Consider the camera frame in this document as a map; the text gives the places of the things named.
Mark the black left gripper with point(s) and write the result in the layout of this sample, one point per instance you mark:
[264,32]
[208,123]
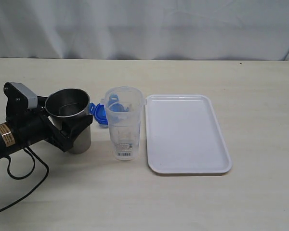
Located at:
[33,125]

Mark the stainless steel tumbler cup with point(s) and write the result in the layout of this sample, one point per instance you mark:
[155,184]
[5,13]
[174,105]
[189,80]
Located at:
[66,105]

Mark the blue plastic container lid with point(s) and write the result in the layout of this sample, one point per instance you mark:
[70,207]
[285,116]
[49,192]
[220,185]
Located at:
[99,113]

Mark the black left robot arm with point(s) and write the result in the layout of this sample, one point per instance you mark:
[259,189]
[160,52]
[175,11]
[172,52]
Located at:
[2,139]

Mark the clear plastic tall container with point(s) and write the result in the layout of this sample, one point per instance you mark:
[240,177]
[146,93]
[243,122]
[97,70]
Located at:
[124,127]

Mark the white rectangular plastic tray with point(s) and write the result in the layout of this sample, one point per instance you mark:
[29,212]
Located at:
[183,136]

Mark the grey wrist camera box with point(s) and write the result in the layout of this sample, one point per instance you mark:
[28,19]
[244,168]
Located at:
[22,97]

